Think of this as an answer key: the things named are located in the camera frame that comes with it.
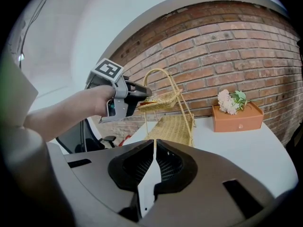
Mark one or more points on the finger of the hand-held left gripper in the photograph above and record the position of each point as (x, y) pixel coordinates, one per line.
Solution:
(138, 91)

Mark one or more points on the person's left hand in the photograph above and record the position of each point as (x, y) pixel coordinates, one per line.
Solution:
(104, 96)

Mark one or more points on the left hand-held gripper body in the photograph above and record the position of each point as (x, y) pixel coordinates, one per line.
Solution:
(119, 96)

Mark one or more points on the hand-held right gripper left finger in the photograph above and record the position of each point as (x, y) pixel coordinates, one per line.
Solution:
(99, 174)

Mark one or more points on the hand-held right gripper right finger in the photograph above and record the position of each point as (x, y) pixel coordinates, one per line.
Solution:
(182, 171)

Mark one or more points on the pink flower bouquet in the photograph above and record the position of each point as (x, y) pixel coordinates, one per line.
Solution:
(226, 103)

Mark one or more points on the orange snack packet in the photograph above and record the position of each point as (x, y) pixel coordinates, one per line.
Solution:
(150, 100)

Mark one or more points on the orange drawer box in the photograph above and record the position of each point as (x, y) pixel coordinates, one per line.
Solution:
(236, 122)

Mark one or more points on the red gift box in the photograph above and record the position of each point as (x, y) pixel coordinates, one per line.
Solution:
(126, 141)

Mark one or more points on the wicker basket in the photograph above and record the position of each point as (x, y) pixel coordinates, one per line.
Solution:
(172, 129)

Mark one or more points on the ceiling light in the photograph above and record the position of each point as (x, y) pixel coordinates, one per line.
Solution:
(21, 57)

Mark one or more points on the person's left forearm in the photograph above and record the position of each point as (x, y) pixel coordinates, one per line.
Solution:
(66, 112)

